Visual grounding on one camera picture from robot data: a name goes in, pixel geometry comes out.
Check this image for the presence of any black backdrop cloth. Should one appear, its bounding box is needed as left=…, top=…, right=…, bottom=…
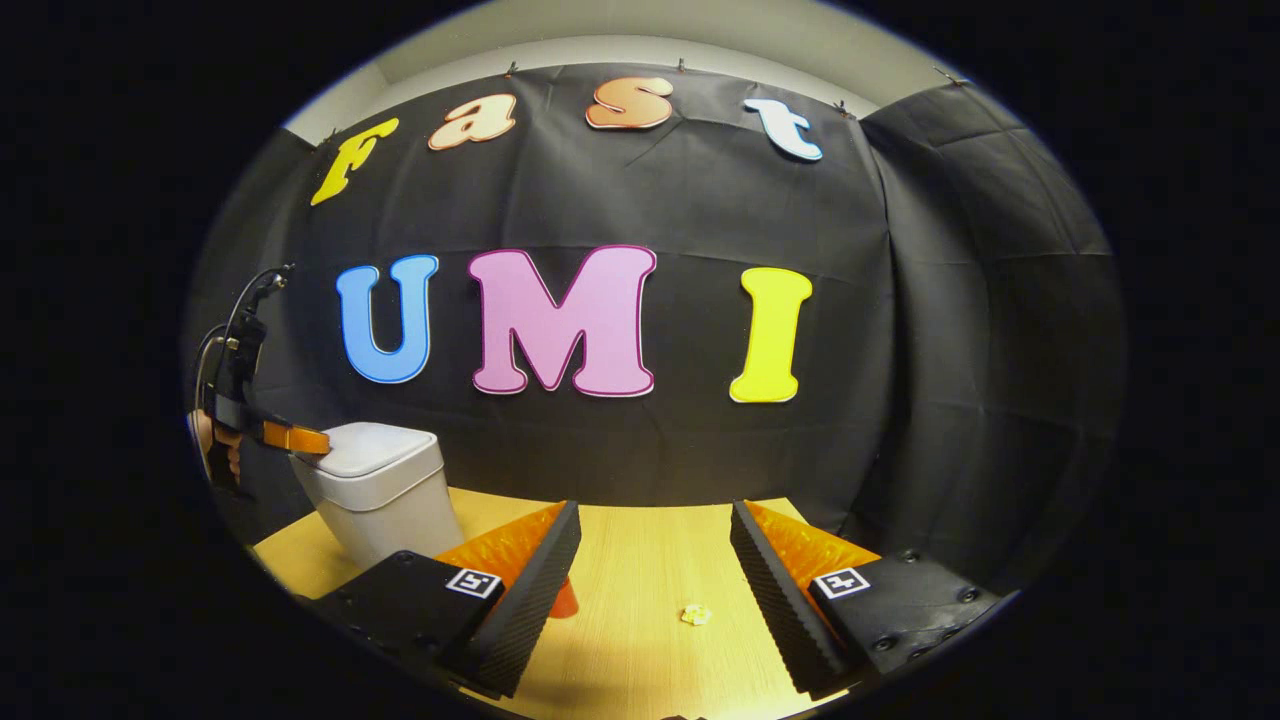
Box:
left=185, top=62, right=1126, bottom=591

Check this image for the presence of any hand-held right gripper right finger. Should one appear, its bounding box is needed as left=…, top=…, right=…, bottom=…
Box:
left=729, top=500, right=1006, bottom=701

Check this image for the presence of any white desktop garbage bin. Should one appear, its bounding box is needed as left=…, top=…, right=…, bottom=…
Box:
left=290, top=422, right=466, bottom=571

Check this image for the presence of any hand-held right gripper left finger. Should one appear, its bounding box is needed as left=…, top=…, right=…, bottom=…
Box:
left=300, top=500, right=583, bottom=699

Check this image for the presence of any wooden desktop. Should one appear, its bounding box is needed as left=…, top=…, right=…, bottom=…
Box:
left=250, top=487, right=851, bottom=720

